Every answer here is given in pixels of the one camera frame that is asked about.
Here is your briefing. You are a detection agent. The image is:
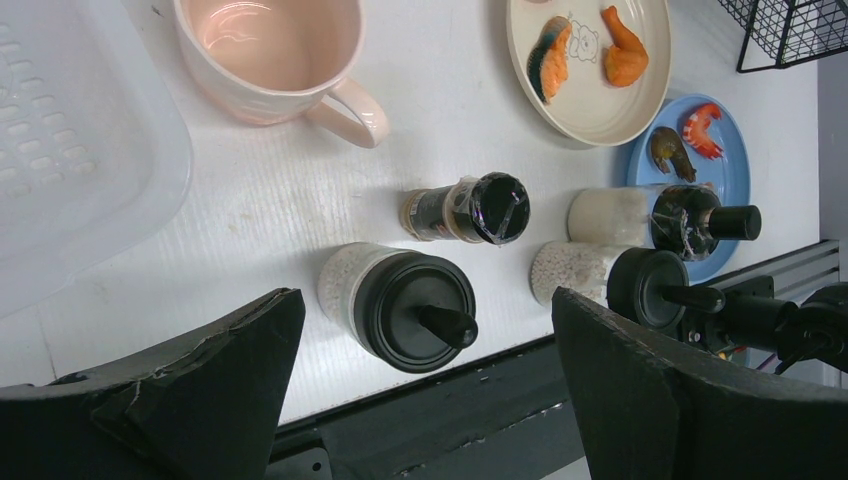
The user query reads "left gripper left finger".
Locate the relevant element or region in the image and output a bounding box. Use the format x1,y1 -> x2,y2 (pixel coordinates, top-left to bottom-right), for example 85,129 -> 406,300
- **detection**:
1,288 -> 305,479

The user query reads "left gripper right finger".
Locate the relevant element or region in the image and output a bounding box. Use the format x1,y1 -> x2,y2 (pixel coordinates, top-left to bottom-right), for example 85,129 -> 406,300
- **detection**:
552,288 -> 847,479

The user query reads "black lid jar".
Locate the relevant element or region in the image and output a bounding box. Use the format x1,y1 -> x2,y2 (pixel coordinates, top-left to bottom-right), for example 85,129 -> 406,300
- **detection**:
567,184 -> 762,262
317,242 -> 479,374
529,241 -> 726,335

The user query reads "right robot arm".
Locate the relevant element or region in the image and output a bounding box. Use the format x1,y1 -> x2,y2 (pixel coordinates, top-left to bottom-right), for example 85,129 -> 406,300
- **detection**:
678,275 -> 847,374

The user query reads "small dark spice jar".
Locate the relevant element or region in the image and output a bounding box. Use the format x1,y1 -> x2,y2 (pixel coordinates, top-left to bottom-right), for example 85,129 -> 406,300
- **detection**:
399,172 -> 531,245

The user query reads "dark curved food piece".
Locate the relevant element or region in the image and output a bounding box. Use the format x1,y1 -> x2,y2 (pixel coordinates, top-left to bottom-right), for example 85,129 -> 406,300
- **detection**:
649,126 -> 697,183

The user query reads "blue plate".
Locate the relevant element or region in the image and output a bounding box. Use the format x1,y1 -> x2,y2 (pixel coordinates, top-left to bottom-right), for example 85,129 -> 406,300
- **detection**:
625,93 -> 752,285

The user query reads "red shrimp toy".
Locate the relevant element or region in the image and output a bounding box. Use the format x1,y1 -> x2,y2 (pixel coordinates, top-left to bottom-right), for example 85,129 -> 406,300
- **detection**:
682,103 -> 724,160

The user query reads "white plastic basket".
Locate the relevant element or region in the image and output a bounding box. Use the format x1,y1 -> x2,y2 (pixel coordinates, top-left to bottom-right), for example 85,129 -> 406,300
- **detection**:
1,1 -> 193,315

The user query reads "beige plate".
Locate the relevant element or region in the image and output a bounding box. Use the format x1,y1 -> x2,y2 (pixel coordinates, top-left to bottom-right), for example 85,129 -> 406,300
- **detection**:
506,1 -> 672,146

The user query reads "orange curved food piece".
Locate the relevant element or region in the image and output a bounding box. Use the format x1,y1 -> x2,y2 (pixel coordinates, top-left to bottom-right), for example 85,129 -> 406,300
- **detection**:
601,6 -> 649,88

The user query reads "pink mug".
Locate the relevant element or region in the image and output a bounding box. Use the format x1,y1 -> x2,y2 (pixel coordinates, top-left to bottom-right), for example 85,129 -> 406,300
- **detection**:
173,1 -> 390,148

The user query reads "orange dark food piece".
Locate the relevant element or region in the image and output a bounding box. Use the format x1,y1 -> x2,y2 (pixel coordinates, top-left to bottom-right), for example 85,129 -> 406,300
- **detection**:
526,16 -> 572,105

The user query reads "black wire basket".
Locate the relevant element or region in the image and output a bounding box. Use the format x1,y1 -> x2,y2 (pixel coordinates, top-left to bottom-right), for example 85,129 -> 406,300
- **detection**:
719,0 -> 847,74

